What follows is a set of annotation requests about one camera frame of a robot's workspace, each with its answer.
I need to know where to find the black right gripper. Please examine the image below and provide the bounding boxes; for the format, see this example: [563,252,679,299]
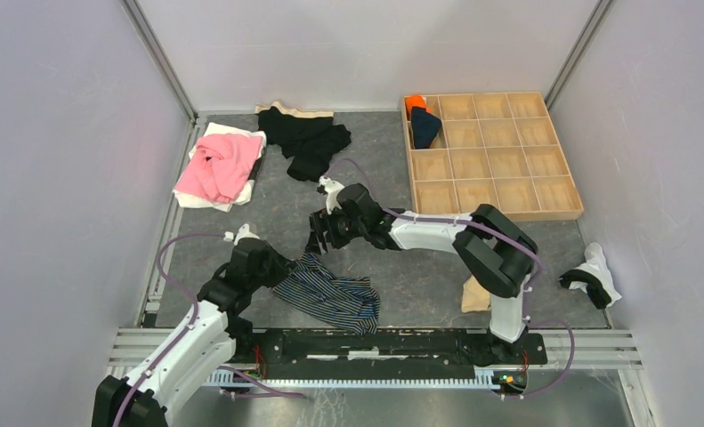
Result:
[304,205,367,256]

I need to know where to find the navy striped boxer underwear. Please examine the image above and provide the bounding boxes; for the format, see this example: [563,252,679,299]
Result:
[272,252,381,335]

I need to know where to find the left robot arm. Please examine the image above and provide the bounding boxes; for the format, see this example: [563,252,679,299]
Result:
[91,236,295,426]

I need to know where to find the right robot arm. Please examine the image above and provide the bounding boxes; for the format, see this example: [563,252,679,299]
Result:
[308,177,540,363]

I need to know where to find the black underwear pile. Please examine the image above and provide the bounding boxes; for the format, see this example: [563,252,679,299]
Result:
[255,101,352,182]

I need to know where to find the pink garment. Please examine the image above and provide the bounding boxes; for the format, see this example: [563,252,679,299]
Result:
[174,133,263,203]

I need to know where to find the navy rolled garment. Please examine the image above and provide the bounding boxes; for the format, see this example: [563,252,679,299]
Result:
[410,107,442,149]

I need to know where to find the orange rolled garment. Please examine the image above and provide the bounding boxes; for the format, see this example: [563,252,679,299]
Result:
[403,94,433,119]

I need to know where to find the beige garment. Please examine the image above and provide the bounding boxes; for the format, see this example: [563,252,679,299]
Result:
[461,277,490,313]

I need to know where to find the wooden compartment tray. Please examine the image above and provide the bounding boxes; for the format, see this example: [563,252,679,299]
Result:
[401,92,584,222]

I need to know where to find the white black garment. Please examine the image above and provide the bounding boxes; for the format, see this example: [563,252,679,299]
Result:
[558,242,622,310]

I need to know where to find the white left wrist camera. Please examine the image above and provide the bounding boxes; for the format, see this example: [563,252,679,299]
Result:
[223,223,261,246]

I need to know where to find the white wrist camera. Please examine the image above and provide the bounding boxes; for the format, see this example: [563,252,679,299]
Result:
[316,176,345,213]
[223,223,261,246]

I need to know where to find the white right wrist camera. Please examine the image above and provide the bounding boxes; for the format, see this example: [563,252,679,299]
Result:
[316,176,345,213]

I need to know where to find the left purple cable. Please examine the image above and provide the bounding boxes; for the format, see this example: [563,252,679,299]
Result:
[110,231,305,427]

